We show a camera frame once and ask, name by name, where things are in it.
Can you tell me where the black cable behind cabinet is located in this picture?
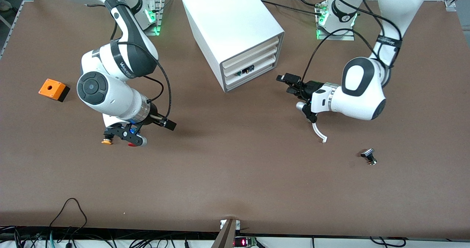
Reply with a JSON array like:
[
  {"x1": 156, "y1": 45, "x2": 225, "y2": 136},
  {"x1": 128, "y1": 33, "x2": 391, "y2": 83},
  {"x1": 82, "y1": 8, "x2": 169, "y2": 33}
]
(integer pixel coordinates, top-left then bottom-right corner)
[{"x1": 261, "y1": 0, "x2": 325, "y2": 17}]

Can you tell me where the white curved plastic bracket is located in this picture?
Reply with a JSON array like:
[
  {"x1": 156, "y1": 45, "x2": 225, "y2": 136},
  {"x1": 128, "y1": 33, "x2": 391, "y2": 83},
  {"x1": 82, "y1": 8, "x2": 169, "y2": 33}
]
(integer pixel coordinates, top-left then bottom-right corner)
[{"x1": 311, "y1": 121, "x2": 327, "y2": 143}]

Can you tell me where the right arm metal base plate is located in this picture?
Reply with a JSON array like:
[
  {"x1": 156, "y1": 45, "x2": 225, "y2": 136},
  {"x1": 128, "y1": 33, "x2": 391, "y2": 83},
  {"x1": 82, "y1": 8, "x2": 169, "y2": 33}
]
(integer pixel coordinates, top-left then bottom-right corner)
[{"x1": 138, "y1": 0, "x2": 164, "y2": 36}]

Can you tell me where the white plastic drawer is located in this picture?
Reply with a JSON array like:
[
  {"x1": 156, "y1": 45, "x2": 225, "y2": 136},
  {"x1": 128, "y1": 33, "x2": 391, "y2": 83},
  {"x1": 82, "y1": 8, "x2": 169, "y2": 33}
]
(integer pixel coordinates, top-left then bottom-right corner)
[
  {"x1": 224, "y1": 56, "x2": 278, "y2": 88},
  {"x1": 221, "y1": 35, "x2": 281, "y2": 68},
  {"x1": 223, "y1": 46, "x2": 279, "y2": 78}
]

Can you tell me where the small device with red light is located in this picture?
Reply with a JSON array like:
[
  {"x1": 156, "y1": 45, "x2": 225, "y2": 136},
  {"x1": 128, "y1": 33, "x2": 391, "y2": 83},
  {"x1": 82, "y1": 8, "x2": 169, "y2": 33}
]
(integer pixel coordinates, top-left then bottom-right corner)
[{"x1": 234, "y1": 236, "x2": 257, "y2": 248}]

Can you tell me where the thin black looped cable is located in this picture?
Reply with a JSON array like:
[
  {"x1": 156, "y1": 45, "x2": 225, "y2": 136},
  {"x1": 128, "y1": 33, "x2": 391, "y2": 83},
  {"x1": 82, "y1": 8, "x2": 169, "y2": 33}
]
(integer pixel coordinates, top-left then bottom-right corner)
[{"x1": 48, "y1": 198, "x2": 88, "y2": 237}]

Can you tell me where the small black knob switch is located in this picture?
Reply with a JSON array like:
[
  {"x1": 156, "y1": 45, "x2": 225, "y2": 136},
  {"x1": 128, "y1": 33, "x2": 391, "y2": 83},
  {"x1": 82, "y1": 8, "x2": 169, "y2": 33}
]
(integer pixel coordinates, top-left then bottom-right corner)
[{"x1": 360, "y1": 149, "x2": 378, "y2": 166}]

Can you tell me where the orange button enclosure box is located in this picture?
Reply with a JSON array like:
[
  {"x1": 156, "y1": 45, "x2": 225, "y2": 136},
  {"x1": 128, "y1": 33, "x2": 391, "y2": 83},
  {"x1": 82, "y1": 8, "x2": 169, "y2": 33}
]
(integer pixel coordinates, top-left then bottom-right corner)
[{"x1": 38, "y1": 79, "x2": 70, "y2": 102}]

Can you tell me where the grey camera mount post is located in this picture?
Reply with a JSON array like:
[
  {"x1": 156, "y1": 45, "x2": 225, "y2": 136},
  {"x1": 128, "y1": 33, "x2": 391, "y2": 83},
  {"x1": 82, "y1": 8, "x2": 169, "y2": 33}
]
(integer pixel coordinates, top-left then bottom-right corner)
[{"x1": 211, "y1": 219, "x2": 241, "y2": 248}]

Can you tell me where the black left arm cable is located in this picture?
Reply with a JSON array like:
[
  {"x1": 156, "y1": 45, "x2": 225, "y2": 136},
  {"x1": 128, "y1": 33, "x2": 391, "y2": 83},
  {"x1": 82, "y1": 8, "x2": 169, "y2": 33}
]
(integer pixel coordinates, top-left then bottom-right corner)
[{"x1": 301, "y1": 0, "x2": 402, "y2": 94}]

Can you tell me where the white drawer cabinet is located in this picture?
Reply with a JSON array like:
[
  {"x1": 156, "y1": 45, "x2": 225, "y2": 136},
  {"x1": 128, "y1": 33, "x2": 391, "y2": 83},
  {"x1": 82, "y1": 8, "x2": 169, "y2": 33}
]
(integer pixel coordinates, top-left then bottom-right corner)
[{"x1": 182, "y1": 0, "x2": 285, "y2": 93}]

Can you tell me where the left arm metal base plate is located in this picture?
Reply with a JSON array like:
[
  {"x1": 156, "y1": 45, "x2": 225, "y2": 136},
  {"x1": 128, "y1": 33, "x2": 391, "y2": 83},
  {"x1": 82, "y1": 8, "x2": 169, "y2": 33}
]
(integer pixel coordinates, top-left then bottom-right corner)
[{"x1": 317, "y1": 0, "x2": 355, "y2": 41}]

